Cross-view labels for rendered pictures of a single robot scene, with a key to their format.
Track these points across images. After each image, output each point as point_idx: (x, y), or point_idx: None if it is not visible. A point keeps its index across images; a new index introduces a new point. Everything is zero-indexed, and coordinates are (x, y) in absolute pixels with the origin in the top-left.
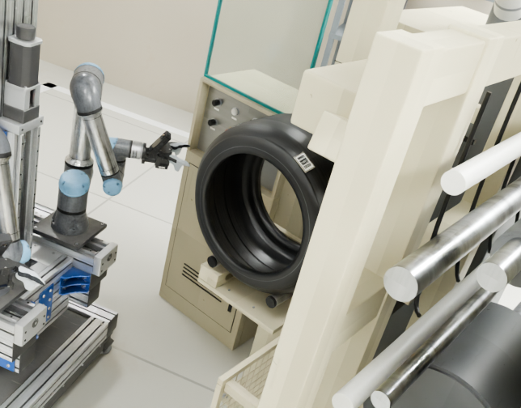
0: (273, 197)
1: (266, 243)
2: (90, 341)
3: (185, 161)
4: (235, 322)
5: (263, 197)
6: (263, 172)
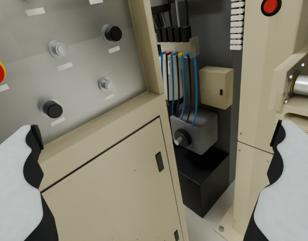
0: (162, 88)
1: None
2: None
3: (293, 125)
4: (184, 235)
5: (151, 104)
6: (115, 82)
